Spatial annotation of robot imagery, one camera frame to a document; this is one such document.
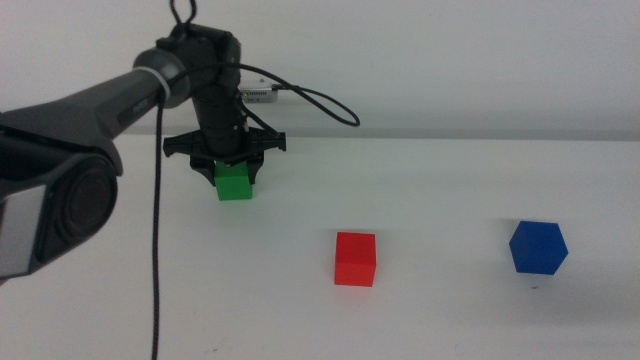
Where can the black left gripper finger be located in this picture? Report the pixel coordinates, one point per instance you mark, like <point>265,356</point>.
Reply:
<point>204,170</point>
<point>255,167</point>

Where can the green cube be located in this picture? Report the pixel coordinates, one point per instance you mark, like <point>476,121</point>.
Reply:
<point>233,182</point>

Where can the red cube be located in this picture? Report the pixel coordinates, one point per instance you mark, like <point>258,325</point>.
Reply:
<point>355,260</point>

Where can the blue cube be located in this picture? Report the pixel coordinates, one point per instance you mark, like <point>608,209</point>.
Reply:
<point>538,248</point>

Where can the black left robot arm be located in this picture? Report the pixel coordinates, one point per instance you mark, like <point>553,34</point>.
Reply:
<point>75,125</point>

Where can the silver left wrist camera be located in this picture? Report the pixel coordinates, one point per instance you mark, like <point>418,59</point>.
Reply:
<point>257,94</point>

